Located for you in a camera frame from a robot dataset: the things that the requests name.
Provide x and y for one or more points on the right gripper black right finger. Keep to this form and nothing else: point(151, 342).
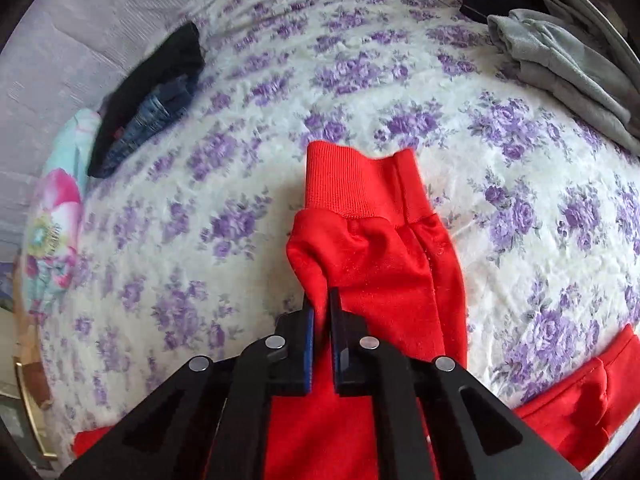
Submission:
point(433, 419)

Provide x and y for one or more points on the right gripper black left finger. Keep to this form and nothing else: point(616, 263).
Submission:
point(206, 421)

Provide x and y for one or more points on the red striped track pants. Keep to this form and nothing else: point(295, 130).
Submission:
point(368, 231)

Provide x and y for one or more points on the purple floral bed sheet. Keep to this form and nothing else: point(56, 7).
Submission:
point(543, 210)

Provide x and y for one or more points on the folded floral colourful blanket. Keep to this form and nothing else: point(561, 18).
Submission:
point(49, 251)

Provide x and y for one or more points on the folded blue jeans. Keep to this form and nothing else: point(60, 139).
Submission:
point(161, 108)

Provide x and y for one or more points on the folded black pants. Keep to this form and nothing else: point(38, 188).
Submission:
point(179, 54)

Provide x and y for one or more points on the grey folded garment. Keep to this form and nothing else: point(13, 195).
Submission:
point(575, 53)

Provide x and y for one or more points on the lavender textured headboard cover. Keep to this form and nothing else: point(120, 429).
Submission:
point(63, 55)

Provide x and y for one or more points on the black garment at bed edge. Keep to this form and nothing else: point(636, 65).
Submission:
point(480, 10)

